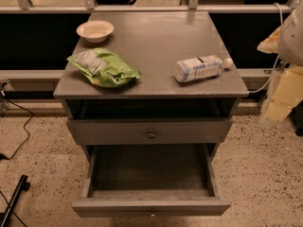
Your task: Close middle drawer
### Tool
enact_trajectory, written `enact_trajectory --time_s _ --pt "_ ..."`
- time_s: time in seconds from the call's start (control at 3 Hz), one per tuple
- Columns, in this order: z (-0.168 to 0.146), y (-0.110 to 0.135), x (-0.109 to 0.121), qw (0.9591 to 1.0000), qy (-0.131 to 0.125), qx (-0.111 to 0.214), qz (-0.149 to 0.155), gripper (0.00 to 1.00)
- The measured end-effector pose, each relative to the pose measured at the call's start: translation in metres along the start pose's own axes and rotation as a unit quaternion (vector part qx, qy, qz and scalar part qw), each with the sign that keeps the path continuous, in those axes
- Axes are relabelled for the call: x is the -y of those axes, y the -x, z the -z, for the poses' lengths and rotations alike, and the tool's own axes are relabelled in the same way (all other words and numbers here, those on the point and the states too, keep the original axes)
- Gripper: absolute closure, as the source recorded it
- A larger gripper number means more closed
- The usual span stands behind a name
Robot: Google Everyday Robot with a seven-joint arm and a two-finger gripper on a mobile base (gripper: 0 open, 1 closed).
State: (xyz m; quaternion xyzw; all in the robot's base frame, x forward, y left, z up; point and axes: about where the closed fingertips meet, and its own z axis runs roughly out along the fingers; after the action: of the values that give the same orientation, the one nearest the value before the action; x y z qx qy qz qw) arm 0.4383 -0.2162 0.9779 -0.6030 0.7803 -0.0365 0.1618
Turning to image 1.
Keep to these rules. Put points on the grey wooden drawer cabinet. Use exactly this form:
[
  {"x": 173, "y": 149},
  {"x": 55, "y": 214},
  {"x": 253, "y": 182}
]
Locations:
[{"x": 153, "y": 42}]

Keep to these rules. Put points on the green chip bag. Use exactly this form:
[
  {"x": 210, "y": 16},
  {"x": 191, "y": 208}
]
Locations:
[{"x": 104, "y": 68}]

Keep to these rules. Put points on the grey drawer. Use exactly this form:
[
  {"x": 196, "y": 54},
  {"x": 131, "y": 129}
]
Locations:
[
  {"x": 150, "y": 181},
  {"x": 144, "y": 132}
]

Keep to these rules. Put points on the metal railing frame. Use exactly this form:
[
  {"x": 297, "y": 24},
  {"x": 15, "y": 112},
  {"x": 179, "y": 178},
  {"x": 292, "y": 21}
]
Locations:
[{"x": 126, "y": 3}]

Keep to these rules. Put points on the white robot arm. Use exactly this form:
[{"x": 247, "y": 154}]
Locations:
[{"x": 290, "y": 48}]

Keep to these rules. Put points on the clear plastic water bottle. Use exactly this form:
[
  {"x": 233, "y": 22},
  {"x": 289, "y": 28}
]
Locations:
[{"x": 204, "y": 67}]

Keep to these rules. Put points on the grey top drawer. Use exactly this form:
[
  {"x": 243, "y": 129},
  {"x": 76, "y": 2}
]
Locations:
[{"x": 144, "y": 132}]

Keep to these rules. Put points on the white bowl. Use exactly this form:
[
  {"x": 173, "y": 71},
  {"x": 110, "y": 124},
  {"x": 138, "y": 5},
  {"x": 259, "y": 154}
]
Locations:
[{"x": 95, "y": 31}]

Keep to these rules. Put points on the black stand leg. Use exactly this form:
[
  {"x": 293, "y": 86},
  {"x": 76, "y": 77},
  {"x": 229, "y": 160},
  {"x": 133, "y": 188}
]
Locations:
[{"x": 23, "y": 185}]

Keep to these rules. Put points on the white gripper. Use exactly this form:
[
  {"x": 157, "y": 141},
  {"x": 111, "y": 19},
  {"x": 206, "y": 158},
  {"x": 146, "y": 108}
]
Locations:
[{"x": 293, "y": 40}]

